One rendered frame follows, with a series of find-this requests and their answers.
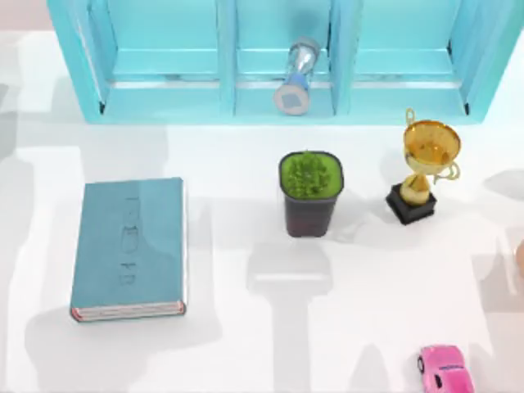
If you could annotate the green plant in dark pot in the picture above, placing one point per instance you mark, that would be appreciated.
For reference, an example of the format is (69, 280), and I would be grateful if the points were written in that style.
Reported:
(311, 192)

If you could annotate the grey and blue hourglass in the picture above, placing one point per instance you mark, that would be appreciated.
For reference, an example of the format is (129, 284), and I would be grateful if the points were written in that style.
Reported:
(295, 86)

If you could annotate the teal hardcover book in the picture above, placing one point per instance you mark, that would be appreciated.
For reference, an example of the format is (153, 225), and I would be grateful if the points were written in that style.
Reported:
(131, 254)

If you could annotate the light blue rack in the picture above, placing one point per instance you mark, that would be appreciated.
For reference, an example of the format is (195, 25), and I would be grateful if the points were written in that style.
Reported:
(172, 61)

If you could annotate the gold trophy on black base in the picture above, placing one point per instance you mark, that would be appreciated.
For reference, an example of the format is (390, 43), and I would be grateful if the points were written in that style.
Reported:
(425, 159)

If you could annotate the pink toy car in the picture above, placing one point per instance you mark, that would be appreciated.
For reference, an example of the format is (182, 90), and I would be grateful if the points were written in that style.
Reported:
(448, 370)

